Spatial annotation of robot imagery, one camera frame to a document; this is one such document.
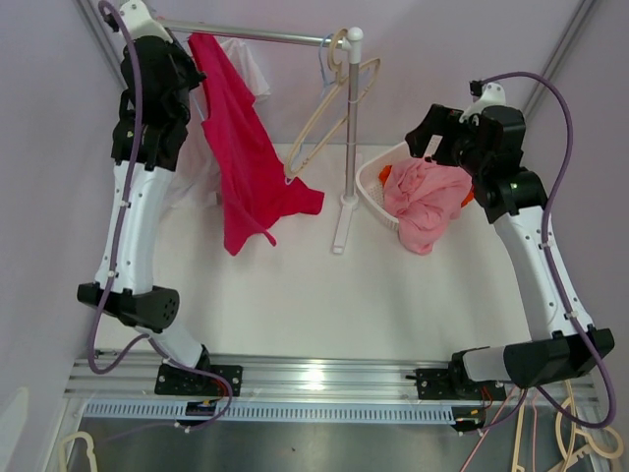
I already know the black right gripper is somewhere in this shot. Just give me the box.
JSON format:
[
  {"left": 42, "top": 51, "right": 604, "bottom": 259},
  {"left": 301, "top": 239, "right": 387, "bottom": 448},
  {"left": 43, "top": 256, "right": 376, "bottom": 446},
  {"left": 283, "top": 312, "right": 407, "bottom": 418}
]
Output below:
[{"left": 404, "top": 105, "right": 487, "bottom": 179}]

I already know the pink t shirt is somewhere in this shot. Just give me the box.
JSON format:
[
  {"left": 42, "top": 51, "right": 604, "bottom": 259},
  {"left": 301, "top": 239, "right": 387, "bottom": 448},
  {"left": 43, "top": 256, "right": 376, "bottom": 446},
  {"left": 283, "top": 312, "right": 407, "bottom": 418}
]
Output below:
[{"left": 383, "top": 158, "right": 473, "bottom": 256}]

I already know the blue plastic hanger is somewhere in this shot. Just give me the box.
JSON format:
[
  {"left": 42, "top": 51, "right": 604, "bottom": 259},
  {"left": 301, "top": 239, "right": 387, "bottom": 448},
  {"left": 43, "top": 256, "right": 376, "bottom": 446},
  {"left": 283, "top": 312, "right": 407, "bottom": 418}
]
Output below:
[{"left": 284, "top": 33, "right": 342, "bottom": 185}]

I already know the magenta t shirt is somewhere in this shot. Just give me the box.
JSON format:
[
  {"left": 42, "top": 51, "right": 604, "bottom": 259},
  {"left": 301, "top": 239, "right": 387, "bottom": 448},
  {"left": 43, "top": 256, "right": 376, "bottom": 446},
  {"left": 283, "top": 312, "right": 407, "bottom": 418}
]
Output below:
[{"left": 189, "top": 33, "right": 324, "bottom": 256}]

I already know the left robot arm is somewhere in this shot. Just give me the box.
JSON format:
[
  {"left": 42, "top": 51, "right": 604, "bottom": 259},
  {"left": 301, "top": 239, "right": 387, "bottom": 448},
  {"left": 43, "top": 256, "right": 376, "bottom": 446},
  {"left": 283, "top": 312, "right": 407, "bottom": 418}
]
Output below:
[{"left": 77, "top": 35, "right": 212, "bottom": 395}]

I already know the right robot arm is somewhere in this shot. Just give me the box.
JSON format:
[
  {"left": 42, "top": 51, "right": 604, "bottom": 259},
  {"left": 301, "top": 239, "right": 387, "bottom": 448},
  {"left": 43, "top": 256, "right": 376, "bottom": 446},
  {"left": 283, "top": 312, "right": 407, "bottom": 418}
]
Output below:
[{"left": 405, "top": 104, "right": 614, "bottom": 398}]

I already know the beige hanger bottom left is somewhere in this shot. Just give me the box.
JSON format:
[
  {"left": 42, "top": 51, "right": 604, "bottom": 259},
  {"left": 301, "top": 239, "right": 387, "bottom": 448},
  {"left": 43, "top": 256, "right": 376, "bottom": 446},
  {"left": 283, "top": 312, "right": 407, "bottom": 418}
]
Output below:
[{"left": 57, "top": 431, "right": 99, "bottom": 472}]

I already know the white perforated plastic basket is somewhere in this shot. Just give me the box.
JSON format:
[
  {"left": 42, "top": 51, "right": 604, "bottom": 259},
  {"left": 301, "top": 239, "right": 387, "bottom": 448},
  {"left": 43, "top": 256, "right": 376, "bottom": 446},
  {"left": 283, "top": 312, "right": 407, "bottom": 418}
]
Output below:
[{"left": 355, "top": 143, "right": 410, "bottom": 232}]

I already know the white rack base foot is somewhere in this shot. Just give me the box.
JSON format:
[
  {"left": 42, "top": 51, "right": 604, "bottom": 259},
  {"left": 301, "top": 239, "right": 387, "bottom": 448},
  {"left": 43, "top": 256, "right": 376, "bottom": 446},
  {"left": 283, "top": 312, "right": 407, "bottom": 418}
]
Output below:
[{"left": 331, "top": 195, "right": 359, "bottom": 255}]

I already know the pale pink tank top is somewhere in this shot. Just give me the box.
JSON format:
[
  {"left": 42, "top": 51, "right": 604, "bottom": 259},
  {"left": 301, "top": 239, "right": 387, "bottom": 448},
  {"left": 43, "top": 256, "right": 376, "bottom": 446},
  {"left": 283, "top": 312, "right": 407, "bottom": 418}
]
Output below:
[{"left": 162, "top": 38, "right": 271, "bottom": 214}]

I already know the silver rack upright pole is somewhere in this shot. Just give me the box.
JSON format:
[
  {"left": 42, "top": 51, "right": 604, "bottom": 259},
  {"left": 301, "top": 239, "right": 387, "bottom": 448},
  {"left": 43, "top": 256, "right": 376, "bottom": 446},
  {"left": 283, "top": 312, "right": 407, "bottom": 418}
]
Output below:
[{"left": 342, "top": 27, "right": 364, "bottom": 206}]

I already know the beige hangers pile right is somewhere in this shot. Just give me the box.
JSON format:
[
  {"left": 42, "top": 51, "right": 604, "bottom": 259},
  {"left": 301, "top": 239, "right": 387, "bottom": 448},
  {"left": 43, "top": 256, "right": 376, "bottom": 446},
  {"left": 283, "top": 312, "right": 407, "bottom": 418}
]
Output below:
[{"left": 508, "top": 381, "right": 625, "bottom": 472}]

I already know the silver clothes rack rail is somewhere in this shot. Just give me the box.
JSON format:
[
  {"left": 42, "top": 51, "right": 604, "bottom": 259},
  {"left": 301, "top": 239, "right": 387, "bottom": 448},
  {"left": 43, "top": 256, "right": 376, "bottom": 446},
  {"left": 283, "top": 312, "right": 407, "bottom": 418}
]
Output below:
[{"left": 158, "top": 19, "right": 349, "bottom": 50}]

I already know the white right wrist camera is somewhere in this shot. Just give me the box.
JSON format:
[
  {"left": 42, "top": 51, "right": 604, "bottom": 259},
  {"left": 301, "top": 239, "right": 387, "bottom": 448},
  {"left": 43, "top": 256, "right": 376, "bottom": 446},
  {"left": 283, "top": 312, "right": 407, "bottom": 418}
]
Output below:
[{"left": 459, "top": 81, "right": 506, "bottom": 123}]

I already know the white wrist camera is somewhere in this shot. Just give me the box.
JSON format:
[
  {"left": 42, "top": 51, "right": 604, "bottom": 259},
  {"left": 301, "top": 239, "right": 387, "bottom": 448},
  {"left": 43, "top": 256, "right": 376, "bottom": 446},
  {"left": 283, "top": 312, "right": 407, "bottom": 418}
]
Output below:
[
  {"left": 459, "top": 81, "right": 506, "bottom": 123},
  {"left": 116, "top": 0, "right": 173, "bottom": 43}
]

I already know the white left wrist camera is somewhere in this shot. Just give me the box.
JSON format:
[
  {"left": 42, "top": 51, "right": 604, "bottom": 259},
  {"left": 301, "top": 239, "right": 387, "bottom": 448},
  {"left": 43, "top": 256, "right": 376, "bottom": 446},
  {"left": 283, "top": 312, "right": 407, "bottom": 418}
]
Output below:
[{"left": 116, "top": 0, "right": 173, "bottom": 43}]

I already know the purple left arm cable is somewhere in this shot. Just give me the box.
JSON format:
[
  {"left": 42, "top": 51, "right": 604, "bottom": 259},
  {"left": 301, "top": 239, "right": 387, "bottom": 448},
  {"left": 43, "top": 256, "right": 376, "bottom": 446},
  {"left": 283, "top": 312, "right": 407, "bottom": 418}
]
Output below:
[{"left": 86, "top": 0, "right": 235, "bottom": 434}]

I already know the aluminium mounting rail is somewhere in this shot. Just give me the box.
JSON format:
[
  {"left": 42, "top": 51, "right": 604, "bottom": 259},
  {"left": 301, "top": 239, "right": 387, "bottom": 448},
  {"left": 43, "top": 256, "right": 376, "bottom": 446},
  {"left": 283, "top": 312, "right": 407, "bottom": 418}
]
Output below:
[{"left": 62, "top": 349, "right": 599, "bottom": 405}]

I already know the white slotted cable duct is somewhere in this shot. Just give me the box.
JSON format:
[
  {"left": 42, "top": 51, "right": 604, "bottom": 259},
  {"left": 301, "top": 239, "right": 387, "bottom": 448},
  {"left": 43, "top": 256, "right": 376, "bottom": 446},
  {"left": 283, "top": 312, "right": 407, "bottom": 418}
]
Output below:
[{"left": 84, "top": 399, "right": 455, "bottom": 425}]

